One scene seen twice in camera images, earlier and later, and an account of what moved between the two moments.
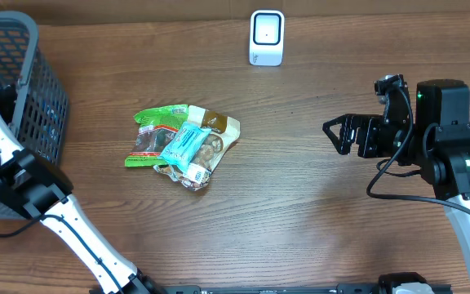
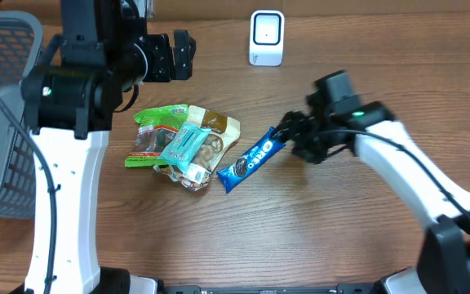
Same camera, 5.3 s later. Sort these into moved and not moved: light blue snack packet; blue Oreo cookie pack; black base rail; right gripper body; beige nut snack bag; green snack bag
Moved: blue Oreo cookie pack; right gripper body
Not moved: light blue snack packet; black base rail; green snack bag; beige nut snack bag
